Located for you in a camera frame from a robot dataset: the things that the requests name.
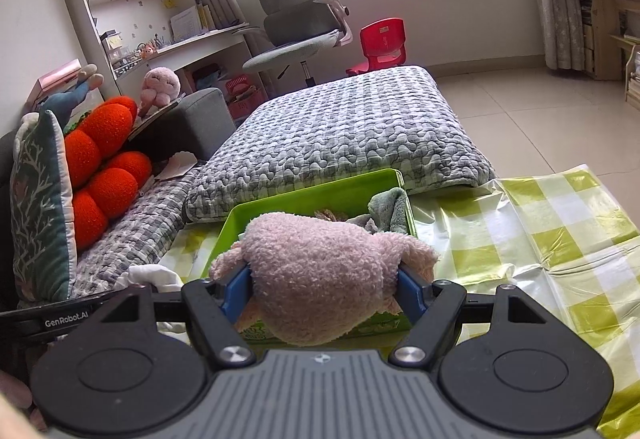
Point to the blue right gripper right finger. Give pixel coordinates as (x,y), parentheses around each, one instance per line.
(413,293)

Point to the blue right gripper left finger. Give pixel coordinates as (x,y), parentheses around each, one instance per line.
(236,289)

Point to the pink bunny plush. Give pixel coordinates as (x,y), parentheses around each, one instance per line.
(316,280)

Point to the green grey towel cloth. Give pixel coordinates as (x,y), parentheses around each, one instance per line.
(387,212)

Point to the white cloth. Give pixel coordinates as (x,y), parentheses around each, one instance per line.
(162,279)

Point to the green plastic box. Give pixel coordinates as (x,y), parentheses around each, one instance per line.
(345,198)

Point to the white paper scrap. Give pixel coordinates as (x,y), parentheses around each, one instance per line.
(177,166)

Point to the green yellow checkered sheet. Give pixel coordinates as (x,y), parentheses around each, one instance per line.
(562,238)

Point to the orange segmented plush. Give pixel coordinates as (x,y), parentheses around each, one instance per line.
(106,179)

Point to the grey patterned quilt cushion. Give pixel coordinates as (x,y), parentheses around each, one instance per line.
(391,118)

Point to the red storage basket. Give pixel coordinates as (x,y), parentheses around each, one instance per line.
(243,97)

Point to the green tree pattern pillow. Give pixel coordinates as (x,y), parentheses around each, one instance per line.
(42,215)

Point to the pink octopus plush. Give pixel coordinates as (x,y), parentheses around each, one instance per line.
(160,87)

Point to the red plastic chair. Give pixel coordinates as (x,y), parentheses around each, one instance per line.
(383,44)

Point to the blue plush doll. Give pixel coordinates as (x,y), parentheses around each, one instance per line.
(62,104)

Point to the pink box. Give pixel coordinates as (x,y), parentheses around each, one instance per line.
(59,80)

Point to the grey office chair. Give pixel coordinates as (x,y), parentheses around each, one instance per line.
(298,30)

